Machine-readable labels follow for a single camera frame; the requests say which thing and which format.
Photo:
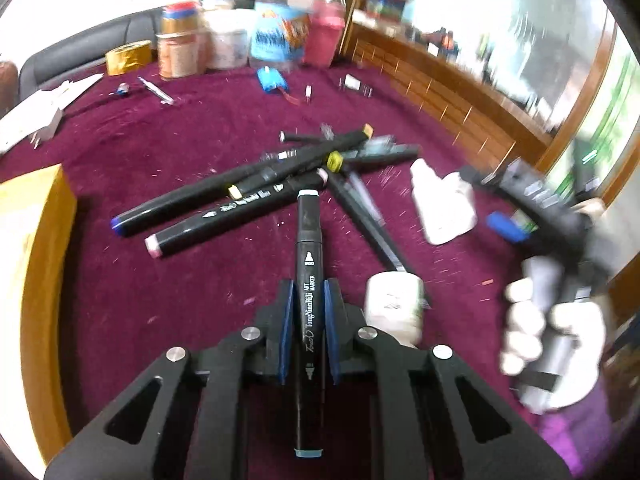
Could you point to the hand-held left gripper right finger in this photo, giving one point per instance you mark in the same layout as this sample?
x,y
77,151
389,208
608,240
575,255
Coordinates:
x,y
331,332

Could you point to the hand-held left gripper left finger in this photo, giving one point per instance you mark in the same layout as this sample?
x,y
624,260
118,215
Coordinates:
x,y
286,332

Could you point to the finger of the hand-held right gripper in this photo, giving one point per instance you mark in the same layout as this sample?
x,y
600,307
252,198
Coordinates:
x,y
482,175
507,226

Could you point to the black marker with teal end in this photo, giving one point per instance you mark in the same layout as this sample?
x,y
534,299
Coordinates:
x,y
307,270

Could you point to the slim black pen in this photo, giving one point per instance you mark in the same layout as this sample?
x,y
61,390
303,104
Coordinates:
x,y
372,232

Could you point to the person's right hand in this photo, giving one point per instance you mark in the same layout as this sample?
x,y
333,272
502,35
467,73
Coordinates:
x,y
575,327

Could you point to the white squeeze bottle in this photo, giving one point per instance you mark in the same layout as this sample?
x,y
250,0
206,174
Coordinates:
x,y
442,210

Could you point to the small white jar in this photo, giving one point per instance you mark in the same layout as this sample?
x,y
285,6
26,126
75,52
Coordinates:
x,y
392,310

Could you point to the black marker with yellow cap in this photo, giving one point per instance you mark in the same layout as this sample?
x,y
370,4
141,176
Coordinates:
x,y
390,152

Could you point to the gel pen with clear grip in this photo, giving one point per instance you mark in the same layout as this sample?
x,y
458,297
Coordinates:
x,y
367,200

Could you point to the black marker with pink ends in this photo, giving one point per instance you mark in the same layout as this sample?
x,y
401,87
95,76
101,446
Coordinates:
x,y
210,222

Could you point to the black marker with tan end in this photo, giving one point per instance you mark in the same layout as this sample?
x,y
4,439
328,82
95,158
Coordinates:
x,y
340,141

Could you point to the black marker with blue cap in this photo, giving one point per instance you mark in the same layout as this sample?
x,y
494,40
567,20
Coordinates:
x,y
175,200

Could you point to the black marker with white end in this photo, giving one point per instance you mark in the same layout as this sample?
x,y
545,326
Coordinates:
x,y
300,137

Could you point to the bottle with pink knitted sleeve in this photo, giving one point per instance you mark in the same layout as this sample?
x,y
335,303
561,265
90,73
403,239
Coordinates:
x,y
325,35

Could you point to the clear jar with blue label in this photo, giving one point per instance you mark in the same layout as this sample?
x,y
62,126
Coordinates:
x,y
277,35

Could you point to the cardboard box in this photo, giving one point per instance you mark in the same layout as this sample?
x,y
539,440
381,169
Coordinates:
x,y
25,285

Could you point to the silver pen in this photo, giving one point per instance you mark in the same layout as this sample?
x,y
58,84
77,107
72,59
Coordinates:
x,y
155,91

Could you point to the white plastic tub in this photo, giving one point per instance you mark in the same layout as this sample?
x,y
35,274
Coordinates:
x,y
227,40

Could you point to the gold tape roll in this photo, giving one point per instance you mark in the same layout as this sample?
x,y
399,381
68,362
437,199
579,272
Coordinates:
x,y
125,62

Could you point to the white paper sheet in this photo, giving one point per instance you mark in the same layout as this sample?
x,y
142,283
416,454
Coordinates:
x,y
30,115

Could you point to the dark grey sofa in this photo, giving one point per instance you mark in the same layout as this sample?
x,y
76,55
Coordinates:
x,y
75,45

